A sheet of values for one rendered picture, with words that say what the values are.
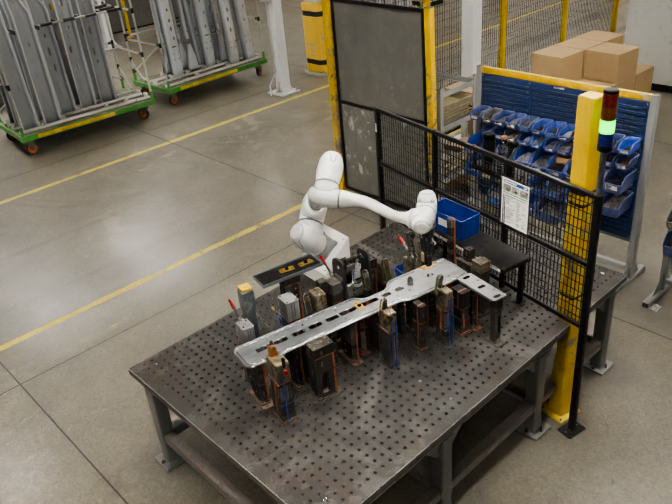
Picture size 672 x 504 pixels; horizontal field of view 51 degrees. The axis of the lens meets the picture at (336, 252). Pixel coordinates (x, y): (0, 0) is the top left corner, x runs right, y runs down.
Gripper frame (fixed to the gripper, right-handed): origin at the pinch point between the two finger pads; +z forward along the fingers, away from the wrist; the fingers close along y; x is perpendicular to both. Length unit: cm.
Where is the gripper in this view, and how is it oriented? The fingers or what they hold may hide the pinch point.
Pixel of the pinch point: (427, 259)
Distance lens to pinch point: 389.0
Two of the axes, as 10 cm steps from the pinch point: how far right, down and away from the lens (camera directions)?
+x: 8.4, -3.3, 4.3
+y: 5.4, 3.8, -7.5
